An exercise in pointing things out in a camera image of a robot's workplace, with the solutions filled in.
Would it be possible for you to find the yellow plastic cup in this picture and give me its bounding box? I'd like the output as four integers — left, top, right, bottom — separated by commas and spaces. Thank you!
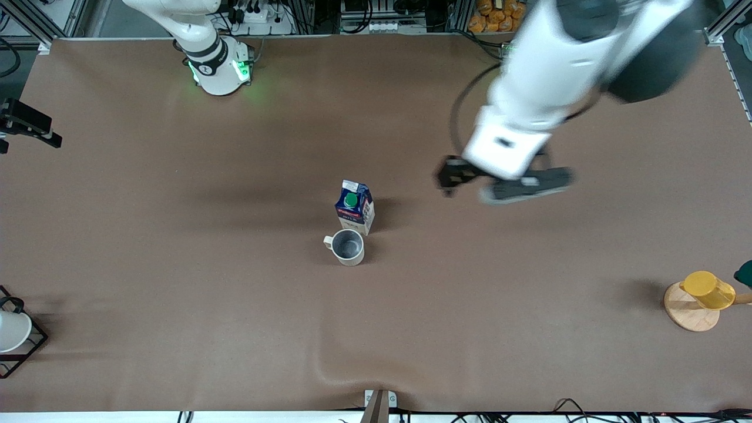
680, 271, 737, 311

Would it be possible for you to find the white power strip with plugs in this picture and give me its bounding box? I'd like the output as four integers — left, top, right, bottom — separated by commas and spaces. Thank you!
226, 0, 296, 36

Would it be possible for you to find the wooden mug stand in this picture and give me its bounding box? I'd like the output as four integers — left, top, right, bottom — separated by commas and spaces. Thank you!
664, 284, 752, 333

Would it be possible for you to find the grey metal cup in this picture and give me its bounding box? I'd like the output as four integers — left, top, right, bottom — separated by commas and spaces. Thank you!
323, 229, 366, 267

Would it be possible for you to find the metal table clamp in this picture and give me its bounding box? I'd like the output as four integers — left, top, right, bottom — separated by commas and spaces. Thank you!
360, 389, 398, 423

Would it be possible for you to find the blue white milk carton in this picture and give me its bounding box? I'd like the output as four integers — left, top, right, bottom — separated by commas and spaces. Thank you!
334, 179, 376, 237

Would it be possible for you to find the black cable under table edge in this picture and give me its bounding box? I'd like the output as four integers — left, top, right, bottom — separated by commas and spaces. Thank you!
551, 398, 603, 423

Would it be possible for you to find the bag of orange buns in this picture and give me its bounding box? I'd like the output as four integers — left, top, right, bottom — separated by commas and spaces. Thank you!
468, 0, 528, 34

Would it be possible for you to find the white mug black handle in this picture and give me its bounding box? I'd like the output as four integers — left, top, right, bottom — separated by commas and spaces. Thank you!
0, 297, 33, 354

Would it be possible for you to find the brown table cover mat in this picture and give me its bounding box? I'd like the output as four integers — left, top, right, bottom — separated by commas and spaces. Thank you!
0, 32, 752, 413

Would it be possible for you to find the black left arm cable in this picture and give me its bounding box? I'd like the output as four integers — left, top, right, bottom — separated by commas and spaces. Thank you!
449, 63, 501, 157

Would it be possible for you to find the black wire rack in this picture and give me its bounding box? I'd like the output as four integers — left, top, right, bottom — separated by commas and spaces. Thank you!
0, 286, 49, 380

